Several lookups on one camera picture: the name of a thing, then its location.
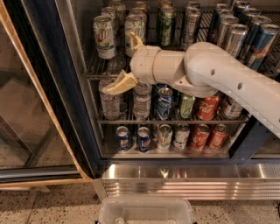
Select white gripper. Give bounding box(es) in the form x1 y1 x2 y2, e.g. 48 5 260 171
101 31 161 95

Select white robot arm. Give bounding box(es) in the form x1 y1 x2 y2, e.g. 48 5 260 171
102 33 280 137

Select blue Pepsi can middle shelf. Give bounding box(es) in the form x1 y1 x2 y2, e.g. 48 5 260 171
156 87 173 120

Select second row right 7up can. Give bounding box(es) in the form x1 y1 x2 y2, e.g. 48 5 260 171
129 8 147 27

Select second row 7up can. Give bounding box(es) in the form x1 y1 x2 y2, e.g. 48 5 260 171
129 8 147 27
101 6 121 46

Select second row left 7up can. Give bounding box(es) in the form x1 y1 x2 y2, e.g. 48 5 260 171
101 6 121 46

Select green tall can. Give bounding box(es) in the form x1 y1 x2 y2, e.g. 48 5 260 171
159 7 176 46

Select green Sprite can middle shelf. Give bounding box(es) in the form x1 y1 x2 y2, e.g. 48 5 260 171
179 94 195 119

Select left Pepsi can bottom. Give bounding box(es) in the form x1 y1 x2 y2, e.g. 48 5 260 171
115 126 130 151

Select pepsi can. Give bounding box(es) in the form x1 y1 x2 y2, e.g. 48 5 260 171
115 126 130 151
136 127 151 152

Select right Pepsi can bottom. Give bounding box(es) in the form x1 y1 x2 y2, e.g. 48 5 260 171
136 127 151 152

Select silver striped tall can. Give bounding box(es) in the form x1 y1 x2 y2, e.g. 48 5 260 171
181 7 202 51

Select left 7up can bottom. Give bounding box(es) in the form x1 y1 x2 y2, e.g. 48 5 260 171
157 124 172 151

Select red Coca-Cola can middle shelf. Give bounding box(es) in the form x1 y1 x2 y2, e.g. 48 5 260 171
196 96 220 121

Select right 7up can bottom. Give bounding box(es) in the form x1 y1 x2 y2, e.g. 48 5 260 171
173 123 190 150

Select silver red bull can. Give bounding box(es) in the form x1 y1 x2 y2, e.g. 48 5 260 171
216 15 239 47
223 24 249 58

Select left Coca-Cola can bottom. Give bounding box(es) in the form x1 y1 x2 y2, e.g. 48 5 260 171
191 124 210 151

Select coca-cola can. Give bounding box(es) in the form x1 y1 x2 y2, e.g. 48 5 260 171
207 123 228 150
191 124 210 151

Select front silver Red Bull can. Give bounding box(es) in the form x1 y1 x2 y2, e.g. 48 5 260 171
223 24 249 58

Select open glass fridge door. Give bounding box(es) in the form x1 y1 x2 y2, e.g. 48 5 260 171
0 0 93 190

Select white tilted can middle shelf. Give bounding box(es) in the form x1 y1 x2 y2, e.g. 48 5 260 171
221 96 242 120

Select right Coca-Cola can bottom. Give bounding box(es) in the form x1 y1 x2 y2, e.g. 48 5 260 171
207 123 228 150

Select blue Red Bull can front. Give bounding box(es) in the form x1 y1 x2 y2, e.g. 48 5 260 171
244 24 280 71

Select right water bottle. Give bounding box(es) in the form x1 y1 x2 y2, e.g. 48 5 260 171
133 83 152 120

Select clear plastic bin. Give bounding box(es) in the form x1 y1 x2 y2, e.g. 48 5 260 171
98 196 193 224

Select top wire shelf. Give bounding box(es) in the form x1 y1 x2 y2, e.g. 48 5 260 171
84 8 280 81

